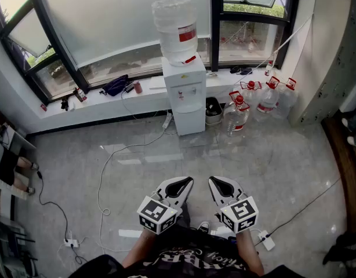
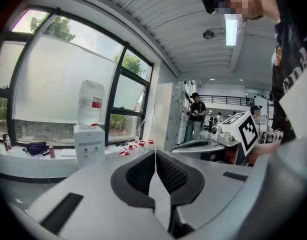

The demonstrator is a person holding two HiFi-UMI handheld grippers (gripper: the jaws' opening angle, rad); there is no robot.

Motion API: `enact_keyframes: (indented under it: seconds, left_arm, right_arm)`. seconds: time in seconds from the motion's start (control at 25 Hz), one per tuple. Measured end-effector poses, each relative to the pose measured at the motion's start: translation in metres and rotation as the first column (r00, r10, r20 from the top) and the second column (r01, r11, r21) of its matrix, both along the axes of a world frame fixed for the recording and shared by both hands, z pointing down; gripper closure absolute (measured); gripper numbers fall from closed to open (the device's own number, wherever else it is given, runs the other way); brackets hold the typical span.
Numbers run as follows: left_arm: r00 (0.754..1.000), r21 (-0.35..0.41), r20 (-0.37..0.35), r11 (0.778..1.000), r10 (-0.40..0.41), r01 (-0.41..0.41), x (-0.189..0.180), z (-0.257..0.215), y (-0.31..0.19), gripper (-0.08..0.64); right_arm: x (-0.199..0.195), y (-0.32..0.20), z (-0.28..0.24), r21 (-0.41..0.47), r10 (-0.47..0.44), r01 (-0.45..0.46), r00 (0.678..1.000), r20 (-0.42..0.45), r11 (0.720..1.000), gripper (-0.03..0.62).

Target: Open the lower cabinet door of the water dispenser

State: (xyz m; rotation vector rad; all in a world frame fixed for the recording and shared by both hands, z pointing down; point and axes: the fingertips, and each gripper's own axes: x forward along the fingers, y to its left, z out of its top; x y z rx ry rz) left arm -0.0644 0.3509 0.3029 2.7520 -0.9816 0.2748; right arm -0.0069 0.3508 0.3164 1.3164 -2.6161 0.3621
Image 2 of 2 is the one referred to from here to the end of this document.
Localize person's right forearm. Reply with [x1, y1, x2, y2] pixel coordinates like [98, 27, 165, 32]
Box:
[247, 139, 282, 165]

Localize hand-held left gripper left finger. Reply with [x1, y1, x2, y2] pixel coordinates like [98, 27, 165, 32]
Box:
[27, 149, 173, 240]

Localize white water dispenser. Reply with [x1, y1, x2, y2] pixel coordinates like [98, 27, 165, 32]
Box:
[73, 123, 106, 170]

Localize black balcony railing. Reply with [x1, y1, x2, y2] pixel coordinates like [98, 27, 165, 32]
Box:
[197, 94, 255, 107]

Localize white window sill bench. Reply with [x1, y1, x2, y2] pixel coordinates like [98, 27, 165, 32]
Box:
[0, 141, 154, 180]

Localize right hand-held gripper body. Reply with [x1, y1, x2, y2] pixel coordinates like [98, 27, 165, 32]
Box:
[208, 110, 260, 165]

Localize black head-worn camera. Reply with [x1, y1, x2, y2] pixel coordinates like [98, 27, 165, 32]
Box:
[199, 0, 217, 15]

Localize long ceiling light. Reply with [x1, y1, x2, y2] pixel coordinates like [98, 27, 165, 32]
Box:
[224, 13, 239, 47]

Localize dark drink bottle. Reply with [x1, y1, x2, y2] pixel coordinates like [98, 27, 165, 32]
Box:
[2, 132, 13, 152]

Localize white tall cabinet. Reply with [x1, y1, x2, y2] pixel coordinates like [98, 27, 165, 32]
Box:
[149, 82, 174, 147]

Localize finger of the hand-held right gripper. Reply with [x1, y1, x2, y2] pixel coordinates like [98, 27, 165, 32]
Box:
[170, 138, 226, 153]
[200, 151, 227, 163]

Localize black bag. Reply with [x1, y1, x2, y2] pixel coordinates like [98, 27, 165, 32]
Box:
[22, 141, 50, 157]

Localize black-framed window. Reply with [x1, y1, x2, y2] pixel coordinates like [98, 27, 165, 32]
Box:
[0, 5, 154, 149]

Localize flat white box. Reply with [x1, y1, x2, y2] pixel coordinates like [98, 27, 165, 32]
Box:
[60, 148, 77, 158]

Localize group of red clips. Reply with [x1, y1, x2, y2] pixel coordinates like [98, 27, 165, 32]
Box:
[119, 139, 155, 157]

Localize grey locker wall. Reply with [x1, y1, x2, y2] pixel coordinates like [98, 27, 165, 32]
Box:
[165, 80, 197, 151]

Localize clear water bottle red label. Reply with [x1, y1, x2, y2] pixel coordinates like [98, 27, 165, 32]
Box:
[76, 79, 106, 129]

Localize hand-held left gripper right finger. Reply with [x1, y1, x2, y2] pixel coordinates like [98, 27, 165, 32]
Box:
[155, 149, 255, 240]

